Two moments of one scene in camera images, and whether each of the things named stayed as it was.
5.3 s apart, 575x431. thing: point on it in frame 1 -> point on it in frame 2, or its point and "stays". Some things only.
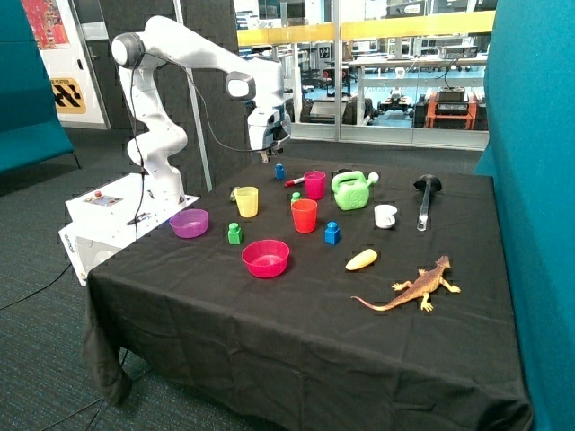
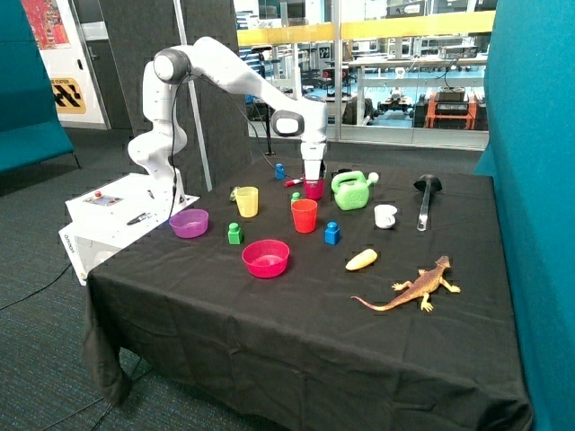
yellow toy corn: x=362 y=259 stays
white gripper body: x=267 y=127 -> x=312 y=154
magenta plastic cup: x=314 y=184 stays
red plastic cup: x=305 y=212 stays
